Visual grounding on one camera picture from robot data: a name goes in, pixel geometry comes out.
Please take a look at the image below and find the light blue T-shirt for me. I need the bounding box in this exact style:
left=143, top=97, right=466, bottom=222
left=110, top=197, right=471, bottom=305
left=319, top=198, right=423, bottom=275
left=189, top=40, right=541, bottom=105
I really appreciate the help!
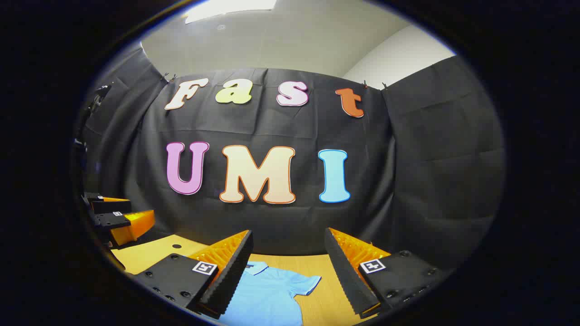
left=217, top=261, right=322, bottom=326

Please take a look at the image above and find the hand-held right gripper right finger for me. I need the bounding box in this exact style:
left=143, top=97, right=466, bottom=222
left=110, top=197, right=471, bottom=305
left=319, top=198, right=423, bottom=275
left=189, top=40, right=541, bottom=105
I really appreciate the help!
left=324, top=227, right=454, bottom=318

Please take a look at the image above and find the ceiling light panel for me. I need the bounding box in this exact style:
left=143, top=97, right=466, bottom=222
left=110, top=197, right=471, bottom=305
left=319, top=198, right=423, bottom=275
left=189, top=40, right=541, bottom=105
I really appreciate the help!
left=184, top=0, right=278, bottom=24

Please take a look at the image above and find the black backdrop cloth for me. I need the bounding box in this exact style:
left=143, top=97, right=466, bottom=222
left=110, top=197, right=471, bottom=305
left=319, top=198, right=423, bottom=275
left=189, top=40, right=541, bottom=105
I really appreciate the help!
left=75, top=43, right=507, bottom=272

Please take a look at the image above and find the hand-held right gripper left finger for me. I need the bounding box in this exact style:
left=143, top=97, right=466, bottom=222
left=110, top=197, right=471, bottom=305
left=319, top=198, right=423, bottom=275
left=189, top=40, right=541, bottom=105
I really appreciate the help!
left=129, top=230, right=254, bottom=319

